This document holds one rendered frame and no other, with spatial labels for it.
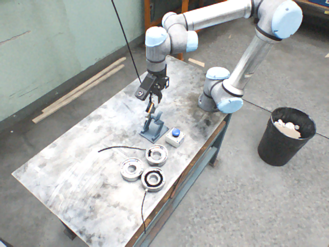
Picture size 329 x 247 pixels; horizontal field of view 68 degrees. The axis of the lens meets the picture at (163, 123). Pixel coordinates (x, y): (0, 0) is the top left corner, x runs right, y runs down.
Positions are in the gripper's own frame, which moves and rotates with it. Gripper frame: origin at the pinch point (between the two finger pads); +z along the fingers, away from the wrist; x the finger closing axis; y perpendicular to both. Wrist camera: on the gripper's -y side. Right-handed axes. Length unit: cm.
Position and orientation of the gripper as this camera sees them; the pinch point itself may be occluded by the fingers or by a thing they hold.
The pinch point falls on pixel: (152, 105)
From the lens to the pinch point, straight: 112.0
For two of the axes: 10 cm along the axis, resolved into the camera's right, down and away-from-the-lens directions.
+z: -0.3, 6.6, 7.5
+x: -7.8, -4.8, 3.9
